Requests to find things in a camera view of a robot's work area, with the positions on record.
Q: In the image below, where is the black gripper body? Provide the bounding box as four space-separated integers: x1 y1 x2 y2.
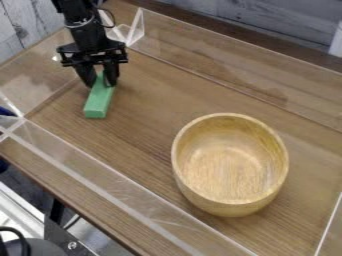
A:
56 18 128 67

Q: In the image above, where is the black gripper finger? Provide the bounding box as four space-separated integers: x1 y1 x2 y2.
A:
103 60 120 87
75 64 98 88

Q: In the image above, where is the green rectangular block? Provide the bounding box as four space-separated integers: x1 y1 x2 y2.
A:
83 73 115 119

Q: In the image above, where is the brown wooden bowl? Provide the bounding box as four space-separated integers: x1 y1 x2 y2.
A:
171 113 290 217

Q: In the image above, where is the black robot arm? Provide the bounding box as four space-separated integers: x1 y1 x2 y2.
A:
52 0 128 87

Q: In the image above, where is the blue object at left edge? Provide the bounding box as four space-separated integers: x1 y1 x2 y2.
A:
0 106 18 117

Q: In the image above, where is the white object at right edge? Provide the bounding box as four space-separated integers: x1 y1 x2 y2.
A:
329 20 342 58

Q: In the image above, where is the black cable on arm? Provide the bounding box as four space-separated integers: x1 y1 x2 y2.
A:
95 8 118 29

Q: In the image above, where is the clear acrylic enclosure wall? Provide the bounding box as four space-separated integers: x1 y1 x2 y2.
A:
0 3 342 256

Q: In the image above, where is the black metal bracket with screw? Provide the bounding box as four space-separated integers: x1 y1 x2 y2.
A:
44 219 99 256

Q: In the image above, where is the black cable lower left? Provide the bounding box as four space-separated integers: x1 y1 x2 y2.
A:
0 226 32 256

